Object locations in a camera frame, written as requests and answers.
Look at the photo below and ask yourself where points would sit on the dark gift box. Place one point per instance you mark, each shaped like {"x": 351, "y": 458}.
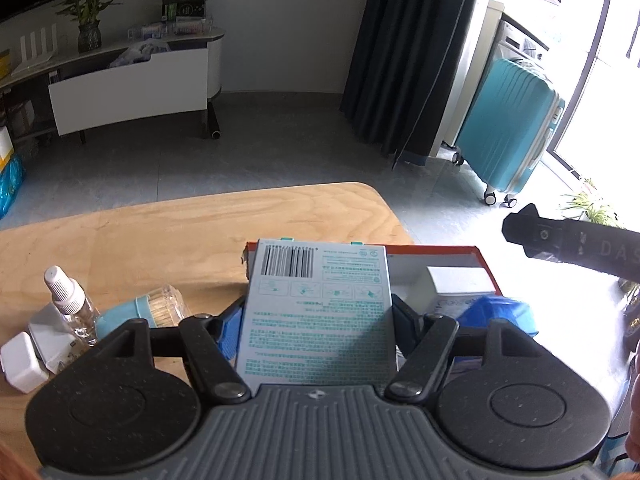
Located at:
{"x": 184, "y": 4}

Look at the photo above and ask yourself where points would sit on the blue plastic case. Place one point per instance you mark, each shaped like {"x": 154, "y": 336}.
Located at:
{"x": 505, "y": 312}

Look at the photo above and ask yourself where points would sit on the clear plastic organizer boxes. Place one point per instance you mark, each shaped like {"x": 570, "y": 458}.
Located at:
{"x": 170, "y": 29}

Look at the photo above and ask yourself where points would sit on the dark curtain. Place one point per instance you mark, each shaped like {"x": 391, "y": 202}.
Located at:
{"x": 410, "y": 50}

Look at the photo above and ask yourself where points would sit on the white and yellow cardboard box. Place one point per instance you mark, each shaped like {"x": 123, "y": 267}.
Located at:
{"x": 5, "y": 147}

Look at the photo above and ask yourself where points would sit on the teal and white carton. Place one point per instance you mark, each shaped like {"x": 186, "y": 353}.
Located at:
{"x": 315, "y": 320}

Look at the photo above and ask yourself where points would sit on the teal hard-shell suitcase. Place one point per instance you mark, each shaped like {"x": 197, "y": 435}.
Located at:
{"x": 510, "y": 125}

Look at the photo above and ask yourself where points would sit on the white plug-in device with hole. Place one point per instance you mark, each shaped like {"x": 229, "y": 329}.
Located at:
{"x": 52, "y": 340}

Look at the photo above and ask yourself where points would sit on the person's right hand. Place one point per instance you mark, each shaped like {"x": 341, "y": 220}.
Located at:
{"x": 634, "y": 400}

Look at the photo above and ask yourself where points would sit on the white carton blue stripe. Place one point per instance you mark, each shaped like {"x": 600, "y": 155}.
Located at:
{"x": 460, "y": 280}

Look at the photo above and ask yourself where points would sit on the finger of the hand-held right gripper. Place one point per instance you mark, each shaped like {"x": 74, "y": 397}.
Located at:
{"x": 535, "y": 235}

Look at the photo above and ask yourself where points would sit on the potted spider plant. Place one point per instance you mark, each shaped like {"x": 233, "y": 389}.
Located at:
{"x": 592, "y": 205}

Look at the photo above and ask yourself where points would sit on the potted bamboo plant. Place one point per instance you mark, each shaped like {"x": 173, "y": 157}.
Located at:
{"x": 90, "y": 15}

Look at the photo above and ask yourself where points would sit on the small white adapter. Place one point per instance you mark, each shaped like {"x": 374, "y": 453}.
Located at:
{"x": 20, "y": 362}

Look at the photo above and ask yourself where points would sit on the white washing machine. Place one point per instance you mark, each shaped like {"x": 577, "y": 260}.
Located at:
{"x": 522, "y": 42}

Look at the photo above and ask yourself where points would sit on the black rolled mat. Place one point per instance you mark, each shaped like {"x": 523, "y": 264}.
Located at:
{"x": 215, "y": 122}

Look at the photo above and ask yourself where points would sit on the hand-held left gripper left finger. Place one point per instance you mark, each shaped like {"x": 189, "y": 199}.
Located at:
{"x": 227, "y": 335}

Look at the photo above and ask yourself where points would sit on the white and dark television cabinet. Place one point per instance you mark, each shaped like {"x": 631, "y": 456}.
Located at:
{"x": 135, "y": 90}

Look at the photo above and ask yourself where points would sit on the clear bottle with ribbed cap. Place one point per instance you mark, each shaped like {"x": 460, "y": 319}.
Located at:
{"x": 72, "y": 305}

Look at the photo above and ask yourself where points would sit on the blue plastic bag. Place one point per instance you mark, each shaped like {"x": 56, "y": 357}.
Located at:
{"x": 10, "y": 185}

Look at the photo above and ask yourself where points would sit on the white router with antennas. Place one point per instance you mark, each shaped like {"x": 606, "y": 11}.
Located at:
{"x": 37, "y": 52}

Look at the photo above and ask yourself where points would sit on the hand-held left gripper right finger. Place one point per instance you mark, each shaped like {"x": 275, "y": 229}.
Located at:
{"x": 406, "y": 327}

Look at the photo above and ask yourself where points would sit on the clear toothpick holder teal lid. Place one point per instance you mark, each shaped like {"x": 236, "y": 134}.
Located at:
{"x": 145, "y": 310}

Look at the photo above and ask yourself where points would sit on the crumpled cloth in drawer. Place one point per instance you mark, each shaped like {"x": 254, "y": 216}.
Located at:
{"x": 140, "y": 54}

